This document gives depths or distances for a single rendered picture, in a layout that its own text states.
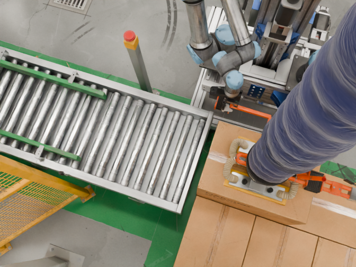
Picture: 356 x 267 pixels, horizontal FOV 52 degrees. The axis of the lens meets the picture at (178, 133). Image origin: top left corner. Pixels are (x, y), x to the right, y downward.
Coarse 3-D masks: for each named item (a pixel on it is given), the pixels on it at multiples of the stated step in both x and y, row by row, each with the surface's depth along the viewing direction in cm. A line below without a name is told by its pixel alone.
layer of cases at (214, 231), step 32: (320, 192) 236; (192, 224) 233; (224, 224) 233; (256, 224) 232; (320, 224) 231; (352, 224) 230; (192, 256) 228; (224, 256) 228; (256, 256) 227; (288, 256) 226; (320, 256) 226; (352, 256) 225
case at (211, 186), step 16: (224, 128) 207; (240, 128) 207; (224, 144) 205; (208, 160) 203; (224, 160) 203; (208, 176) 201; (208, 192) 203; (224, 192) 198; (240, 192) 198; (304, 192) 197; (240, 208) 228; (256, 208) 199; (272, 208) 195; (288, 208) 195; (304, 208) 195; (288, 224) 223
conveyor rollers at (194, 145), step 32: (0, 96) 262; (64, 96) 259; (128, 96) 257; (32, 128) 253; (64, 128) 253; (128, 128) 251; (160, 128) 250; (64, 160) 247; (160, 160) 244; (192, 160) 245; (160, 192) 240
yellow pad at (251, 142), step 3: (243, 138) 203; (246, 138) 204; (246, 141) 202; (249, 141) 202; (252, 141) 203; (255, 141) 203; (249, 144) 202; (252, 144) 202; (240, 147) 202; (249, 147) 202; (237, 150) 202; (240, 150) 201; (243, 150) 201; (246, 150) 201; (246, 153) 201
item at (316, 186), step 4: (308, 172) 184; (312, 172) 185; (316, 172) 184; (324, 176) 183; (304, 180) 188; (308, 180) 184; (312, 180) 184; (308, 184) 183; (312, 184) 183; (316, 184) 183; (320, 184) 183; (304, 188) 186; (308, 188) 182; (312, 188) 183; (316, 188) 183; (320, 188) 183; (316, 192) 185
